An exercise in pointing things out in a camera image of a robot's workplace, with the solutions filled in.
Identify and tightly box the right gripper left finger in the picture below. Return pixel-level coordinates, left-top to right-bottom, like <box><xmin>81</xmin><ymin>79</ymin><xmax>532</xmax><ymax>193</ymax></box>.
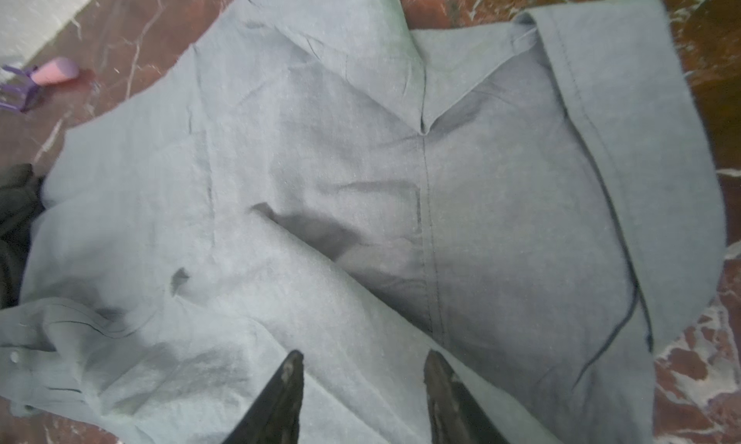
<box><xmin>223</xmin><ymin>351</ymin><xmax>304</xmax><ymax>444</ymax></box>

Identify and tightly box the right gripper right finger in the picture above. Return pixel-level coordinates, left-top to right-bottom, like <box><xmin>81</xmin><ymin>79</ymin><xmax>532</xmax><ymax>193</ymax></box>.
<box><xmin>424</xmin><ymin>351</ymin><xmax>509</xmax><ymax>444</ymax></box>

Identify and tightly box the grey long sleeve shirt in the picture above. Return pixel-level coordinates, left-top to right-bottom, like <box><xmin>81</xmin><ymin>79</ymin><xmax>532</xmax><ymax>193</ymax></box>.
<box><xmin>1</xmin><ymin>0</ymin><xmax>726</xmax><ymax>443</ymax></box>

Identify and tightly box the dark striped folded shirt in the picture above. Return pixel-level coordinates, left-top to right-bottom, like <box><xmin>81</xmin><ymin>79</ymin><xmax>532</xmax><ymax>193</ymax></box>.
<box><xmin>1</xmin><ymin>163</ymin><xmax>44</xmax><ymax>309</ymax></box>

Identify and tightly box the purple pink toy rake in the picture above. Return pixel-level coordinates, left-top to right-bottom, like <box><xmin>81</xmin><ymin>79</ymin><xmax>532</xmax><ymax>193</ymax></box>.
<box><xmin>1</xmin><ymin>57</ymin><xmax>80</xmax><ymax>113</ymax></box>

